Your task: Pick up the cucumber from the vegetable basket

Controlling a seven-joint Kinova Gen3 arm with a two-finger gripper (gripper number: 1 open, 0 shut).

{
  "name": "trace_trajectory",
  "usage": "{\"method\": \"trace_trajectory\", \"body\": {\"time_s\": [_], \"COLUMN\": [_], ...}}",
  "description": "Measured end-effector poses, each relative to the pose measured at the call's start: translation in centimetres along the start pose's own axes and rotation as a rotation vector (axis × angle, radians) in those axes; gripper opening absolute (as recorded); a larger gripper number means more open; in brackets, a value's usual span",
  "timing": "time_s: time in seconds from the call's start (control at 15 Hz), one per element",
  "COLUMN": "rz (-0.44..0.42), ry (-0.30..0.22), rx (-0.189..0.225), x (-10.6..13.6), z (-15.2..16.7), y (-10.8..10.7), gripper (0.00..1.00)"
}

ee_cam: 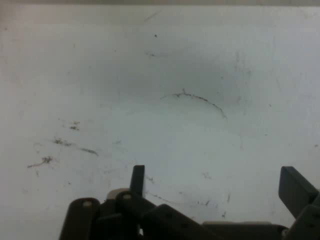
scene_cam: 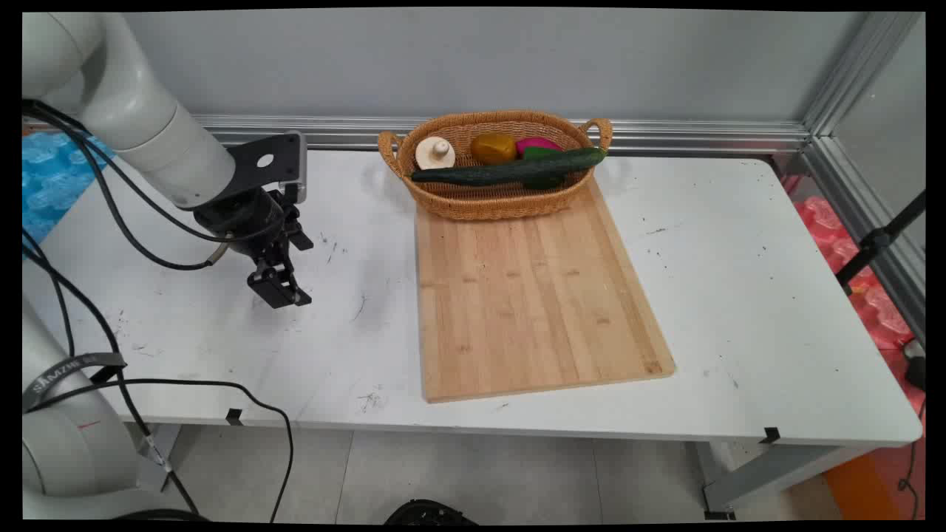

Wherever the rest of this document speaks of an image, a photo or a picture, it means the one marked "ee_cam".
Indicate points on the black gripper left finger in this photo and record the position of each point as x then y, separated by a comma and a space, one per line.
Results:
130, 210

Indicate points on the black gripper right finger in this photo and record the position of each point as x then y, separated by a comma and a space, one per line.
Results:
297, 192

